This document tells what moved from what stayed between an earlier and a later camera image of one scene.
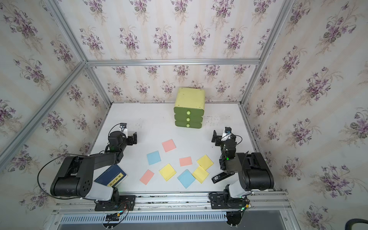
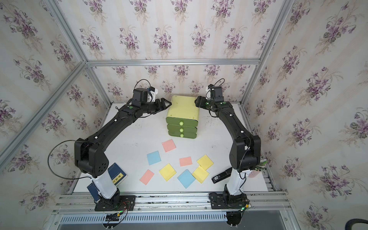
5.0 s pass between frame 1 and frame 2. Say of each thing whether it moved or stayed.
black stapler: stayed
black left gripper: moved
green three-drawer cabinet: moved
